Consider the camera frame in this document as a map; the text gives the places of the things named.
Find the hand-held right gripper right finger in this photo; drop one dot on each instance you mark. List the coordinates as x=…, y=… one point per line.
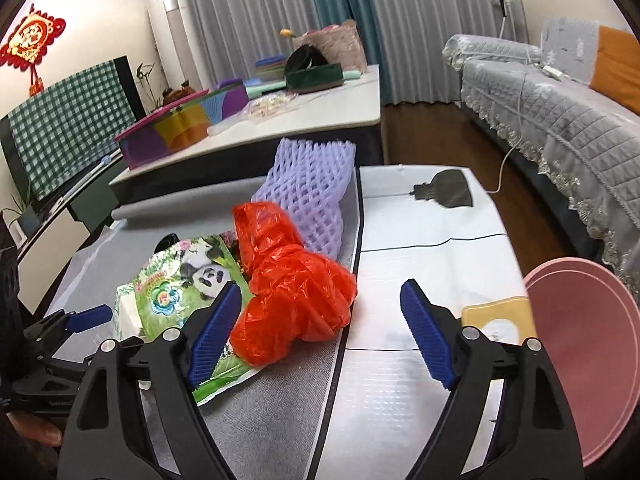
x=427, y=330

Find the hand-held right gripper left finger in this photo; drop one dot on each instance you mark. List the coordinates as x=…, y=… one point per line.
x=215, y=330

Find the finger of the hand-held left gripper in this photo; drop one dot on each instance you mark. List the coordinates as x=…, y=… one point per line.
x=90, y=317
x=50, y=377

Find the green panda print packet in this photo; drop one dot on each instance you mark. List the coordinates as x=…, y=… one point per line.
x=170, y=285

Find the red plastic bag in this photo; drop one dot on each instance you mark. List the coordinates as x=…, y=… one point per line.
x=295, y=295

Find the pink waste bin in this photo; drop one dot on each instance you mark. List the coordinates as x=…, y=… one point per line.
x=585, y=350

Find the purple foam net sleeve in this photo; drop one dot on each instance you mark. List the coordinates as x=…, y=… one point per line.
x=310, y=195

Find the person's left hand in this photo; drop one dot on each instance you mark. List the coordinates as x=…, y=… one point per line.
x=37, y=427

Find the white television cabinet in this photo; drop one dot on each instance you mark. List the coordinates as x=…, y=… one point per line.
x=55, y=240

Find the potted plant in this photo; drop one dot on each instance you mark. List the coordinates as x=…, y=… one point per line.
x=22, y=210

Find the multicolour storage box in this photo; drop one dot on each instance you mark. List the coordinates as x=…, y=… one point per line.
x=165, y=130

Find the white top coffee table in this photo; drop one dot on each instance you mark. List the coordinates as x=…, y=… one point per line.
x=310, y=120

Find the clear plastic bag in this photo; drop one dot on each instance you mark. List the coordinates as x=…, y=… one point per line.
x=270, y=106

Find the brown figurine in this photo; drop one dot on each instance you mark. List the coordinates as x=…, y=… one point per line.
x=177, y=94

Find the bamboo plant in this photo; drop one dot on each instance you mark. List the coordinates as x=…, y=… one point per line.
x=147, y=85

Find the sofa with grey quilted cover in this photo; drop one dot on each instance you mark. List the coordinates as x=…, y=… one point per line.
x=565, y=125

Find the mint green tray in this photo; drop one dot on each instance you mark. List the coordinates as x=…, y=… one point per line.
x=352, y=75

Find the stack of plastic bowls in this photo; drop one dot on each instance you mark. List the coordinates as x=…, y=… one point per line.
x=270, y=67

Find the dark green handbag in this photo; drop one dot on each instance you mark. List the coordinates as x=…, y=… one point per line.
x=312, y=72

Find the white power strip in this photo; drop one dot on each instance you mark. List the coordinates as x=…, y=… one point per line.
x=552, y=72

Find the white standing air conditioner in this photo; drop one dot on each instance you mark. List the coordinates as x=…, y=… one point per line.
x=175, y=35

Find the pink lace basket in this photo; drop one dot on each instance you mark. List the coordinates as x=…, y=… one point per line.
x=340, y=42

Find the yellow round ornament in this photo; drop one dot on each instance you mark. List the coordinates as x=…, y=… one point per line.
x=285, y=33

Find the grey curtain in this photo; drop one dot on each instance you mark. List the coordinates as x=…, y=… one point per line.
x=240, y=15
x=440, y=10

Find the orange cushion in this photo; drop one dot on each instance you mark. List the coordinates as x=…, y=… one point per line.
x=617, y=65

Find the red knot wall ornament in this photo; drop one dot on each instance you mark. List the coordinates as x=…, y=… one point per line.
x=30, y=35

